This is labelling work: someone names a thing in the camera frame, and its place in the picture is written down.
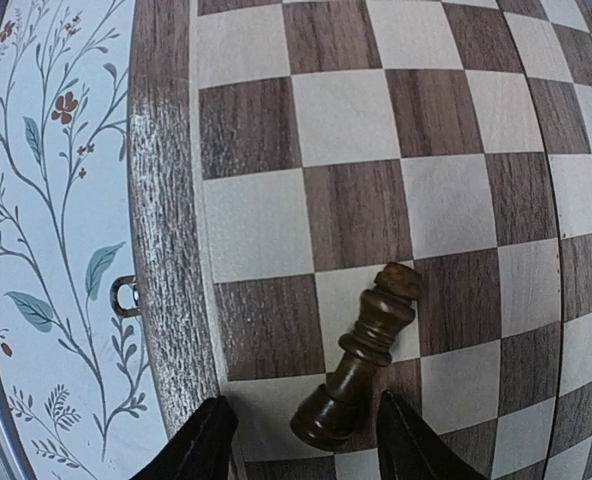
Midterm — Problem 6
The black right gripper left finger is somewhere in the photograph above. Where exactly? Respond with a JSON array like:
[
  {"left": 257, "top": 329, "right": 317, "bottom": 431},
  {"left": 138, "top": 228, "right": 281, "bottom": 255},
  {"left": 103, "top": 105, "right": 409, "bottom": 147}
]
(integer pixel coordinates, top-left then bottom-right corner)
[{"left": 132, "top": 396, "right": 238, "bottom": 480}]

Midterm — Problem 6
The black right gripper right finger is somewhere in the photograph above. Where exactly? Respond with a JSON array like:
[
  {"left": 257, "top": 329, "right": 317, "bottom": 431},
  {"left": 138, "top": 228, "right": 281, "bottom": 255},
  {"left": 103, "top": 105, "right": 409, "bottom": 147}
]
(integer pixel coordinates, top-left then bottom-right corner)
[{"left": 377, "top": 391, "right": 486, "bottom": 480}]

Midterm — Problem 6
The dark wooden king piece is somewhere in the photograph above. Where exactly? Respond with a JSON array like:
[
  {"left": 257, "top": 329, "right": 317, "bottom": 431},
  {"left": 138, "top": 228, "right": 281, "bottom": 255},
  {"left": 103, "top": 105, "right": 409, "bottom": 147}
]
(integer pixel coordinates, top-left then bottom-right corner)
[{"left": 290, "top": 262, "right": 423, "bottom": 451}]

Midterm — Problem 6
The wooden chess board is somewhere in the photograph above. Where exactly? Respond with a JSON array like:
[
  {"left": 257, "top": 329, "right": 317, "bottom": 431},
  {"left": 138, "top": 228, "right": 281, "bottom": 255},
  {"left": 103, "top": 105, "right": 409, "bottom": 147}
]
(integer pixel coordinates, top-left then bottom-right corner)
[{"left": 129, "top": 1, "right": 592, "bottom": 479}]

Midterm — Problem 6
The metal board clasp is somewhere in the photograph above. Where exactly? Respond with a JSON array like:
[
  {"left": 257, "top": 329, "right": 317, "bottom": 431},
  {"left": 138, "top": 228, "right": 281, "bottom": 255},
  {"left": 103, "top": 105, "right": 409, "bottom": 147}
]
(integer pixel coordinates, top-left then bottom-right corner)
[{"left": 110, "top": 275, "right": 141, "bottom": 318}]

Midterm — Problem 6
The floral patterned table mat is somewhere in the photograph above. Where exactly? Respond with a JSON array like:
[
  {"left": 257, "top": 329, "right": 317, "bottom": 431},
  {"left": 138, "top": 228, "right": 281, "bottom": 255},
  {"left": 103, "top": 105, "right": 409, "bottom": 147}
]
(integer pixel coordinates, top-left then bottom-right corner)
[{"left": 0, "top": 1, "right": 167, "bottom": 479}]

